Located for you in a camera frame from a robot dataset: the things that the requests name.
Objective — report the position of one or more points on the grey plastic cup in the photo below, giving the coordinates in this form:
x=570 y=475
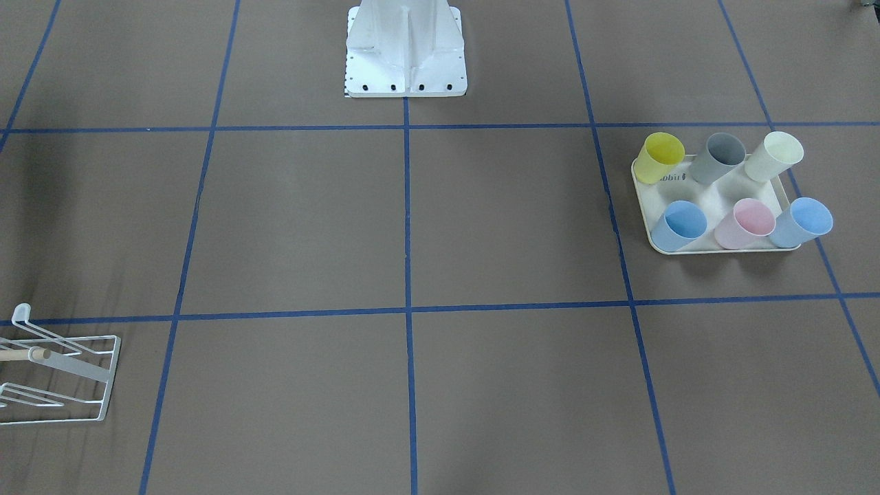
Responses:
x=721 y=154

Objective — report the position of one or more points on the pink plastic cup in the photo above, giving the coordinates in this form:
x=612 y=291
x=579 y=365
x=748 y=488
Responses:
x=749 y=221

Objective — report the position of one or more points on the cream plastic tray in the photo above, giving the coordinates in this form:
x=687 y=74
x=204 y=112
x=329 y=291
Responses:
x=715 y=201

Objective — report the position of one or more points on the white wire cup rack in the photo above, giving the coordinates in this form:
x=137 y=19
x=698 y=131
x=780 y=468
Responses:
x=48 y=378

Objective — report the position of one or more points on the yellow plastic cup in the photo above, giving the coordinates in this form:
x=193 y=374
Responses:
x=661 y=152

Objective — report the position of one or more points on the white plastic cup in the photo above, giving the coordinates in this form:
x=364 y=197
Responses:
x=777 y=153

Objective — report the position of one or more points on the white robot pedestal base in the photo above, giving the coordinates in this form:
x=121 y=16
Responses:
x=405 y=49

